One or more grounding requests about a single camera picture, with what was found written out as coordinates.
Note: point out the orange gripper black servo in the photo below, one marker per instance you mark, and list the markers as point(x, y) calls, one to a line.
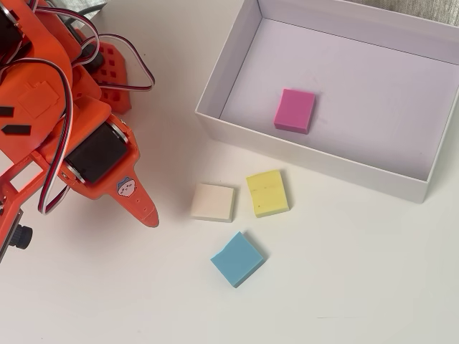
point(96, 158)

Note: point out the pink foam cuboid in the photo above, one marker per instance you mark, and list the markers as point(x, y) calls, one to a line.
point(294, 110)

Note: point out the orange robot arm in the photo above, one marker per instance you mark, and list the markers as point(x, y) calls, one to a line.
point(46, 46)

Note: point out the cream foam cuboid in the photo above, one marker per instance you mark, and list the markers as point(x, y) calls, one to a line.
point(212, 201)

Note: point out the blue foam cuboid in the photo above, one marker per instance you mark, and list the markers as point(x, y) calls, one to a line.
point(237, 261)

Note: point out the yellow foam cuboid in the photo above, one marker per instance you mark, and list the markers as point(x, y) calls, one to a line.
point(268, 193)

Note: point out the white cardboard box bin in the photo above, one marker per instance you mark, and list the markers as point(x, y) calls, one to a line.
point(358, 150)

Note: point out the beige woven curtain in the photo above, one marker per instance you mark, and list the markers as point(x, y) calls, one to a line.
point(430, 9)

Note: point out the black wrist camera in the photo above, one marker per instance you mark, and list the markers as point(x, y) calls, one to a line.
point(23, 236)

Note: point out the orange robot base plate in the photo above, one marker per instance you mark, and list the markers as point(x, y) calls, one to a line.
point(114, 71)

